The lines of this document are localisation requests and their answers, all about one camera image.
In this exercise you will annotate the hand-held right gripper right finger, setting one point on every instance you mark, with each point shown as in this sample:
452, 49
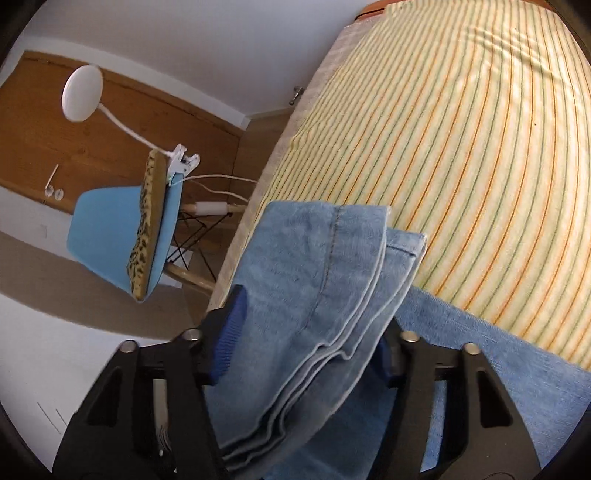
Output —
411, 364

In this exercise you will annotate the blue chair with wooden legs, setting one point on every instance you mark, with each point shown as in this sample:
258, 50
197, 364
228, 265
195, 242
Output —
101, 230

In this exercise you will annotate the white clip lamp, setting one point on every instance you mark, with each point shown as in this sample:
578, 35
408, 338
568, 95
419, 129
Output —
81, 92

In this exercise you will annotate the yellow striped cloth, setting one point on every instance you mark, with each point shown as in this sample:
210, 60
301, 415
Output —
461, 161

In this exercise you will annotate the pink checked blanket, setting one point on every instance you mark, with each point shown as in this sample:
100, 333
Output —
311, 99

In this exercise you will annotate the brown wooden door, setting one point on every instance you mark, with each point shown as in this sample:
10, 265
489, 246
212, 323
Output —
92, 152

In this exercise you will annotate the leopard print seat cushion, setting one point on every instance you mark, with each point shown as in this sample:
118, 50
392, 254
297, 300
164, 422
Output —
143, 249

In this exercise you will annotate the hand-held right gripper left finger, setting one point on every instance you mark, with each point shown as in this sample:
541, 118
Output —
231, 323

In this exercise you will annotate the light blue denim pants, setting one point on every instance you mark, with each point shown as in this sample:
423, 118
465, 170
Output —
314, 286

